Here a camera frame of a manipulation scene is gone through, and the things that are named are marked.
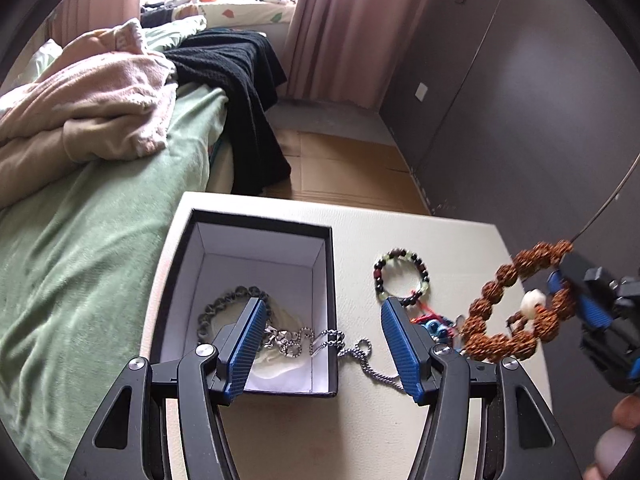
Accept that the black jewelry box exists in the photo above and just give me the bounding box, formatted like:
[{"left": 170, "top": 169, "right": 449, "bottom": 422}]
[{"left": 149, "top": 208, "right": 340, "bottom": 400}]

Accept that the black knitted cloth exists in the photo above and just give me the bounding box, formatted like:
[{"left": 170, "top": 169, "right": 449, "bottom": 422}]
[{"left": 162, "top": 29, "right": 293, "bottom": 196}]

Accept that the silver chain necklace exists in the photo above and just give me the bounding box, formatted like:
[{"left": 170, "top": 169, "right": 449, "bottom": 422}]
[{"left": 260, "top": 324, "right": 407, "bottom": 394}]

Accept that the flat cardboard sheet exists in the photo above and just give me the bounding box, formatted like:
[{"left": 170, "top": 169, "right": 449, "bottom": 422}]
[{"left": 264, "top": 129, "right": 432, "bottom": 214}]

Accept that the leaf print cloth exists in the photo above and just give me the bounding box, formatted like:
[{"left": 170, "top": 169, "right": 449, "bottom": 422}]
[{"left": 196, "top": 0, "right": 299, "bottom": 29}]

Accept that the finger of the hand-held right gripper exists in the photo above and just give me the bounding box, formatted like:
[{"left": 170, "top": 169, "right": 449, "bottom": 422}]
[
  {"left": 561, "top": 252, "right": 609, "bottom": 287},
  {"left": 546, "top": 271, "right": 613, "bottom": 332}
]

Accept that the multicoloured bead bracelet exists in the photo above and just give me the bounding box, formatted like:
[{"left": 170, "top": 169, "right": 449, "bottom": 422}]
[{"left": 373, "top": 247, "right": 431, "bottom": 307}]

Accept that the grey bead bracelet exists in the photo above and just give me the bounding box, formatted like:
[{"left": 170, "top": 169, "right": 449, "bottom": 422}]
[{"left": 196, "top": 285, "right": 274, "bottom": 342}]

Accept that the pink fleece blanket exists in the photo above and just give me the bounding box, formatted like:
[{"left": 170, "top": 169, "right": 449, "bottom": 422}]
[{"left": 0, "top": 18, "right": 179, "bottom": 209}]

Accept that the grey cable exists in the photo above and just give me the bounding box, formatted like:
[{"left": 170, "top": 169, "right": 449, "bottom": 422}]
[{"left": 571, "top": 151, "right": 640, "bottom": 244}]

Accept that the brown seed bead bracelet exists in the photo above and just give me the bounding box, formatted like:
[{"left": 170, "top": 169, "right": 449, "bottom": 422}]
[{"left": 458, "top": 240, "right": 577, "bottom": 362}]

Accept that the red and blue string bracelet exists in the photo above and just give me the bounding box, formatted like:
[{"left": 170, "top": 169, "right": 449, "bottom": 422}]
[{"left": 410, "top": 305, "right": 467, "bottom": 347}]

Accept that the white cloth pouch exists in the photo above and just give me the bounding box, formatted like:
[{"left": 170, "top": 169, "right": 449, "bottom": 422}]
[{"left": 249, "top": 305, "right": 312, "bottom": 387}]

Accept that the person's right hand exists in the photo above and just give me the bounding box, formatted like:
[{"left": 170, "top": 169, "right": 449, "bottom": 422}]
[{"left": 585, "top": 394, "right": 640, "bottom": 480}]

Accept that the light green quilt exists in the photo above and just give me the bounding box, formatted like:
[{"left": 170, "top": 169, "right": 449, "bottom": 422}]
[{"left": 142, "top": 14, "right": 209, "bottom": 52}]

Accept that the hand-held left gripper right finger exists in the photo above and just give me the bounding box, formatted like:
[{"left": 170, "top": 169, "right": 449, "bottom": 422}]
[{"left": 380, "top": 296, "right": 584, "bottom": 480}]

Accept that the bed with green sheet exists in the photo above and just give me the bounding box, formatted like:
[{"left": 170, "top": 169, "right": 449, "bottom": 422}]
[{"left": 0, "top": 25, "right": 237, "bottom": 480}]

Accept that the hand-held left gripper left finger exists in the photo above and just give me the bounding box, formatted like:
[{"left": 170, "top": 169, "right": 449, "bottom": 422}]
[{"left": 64, "top": 297, "right": 274, "bottom": 480}]

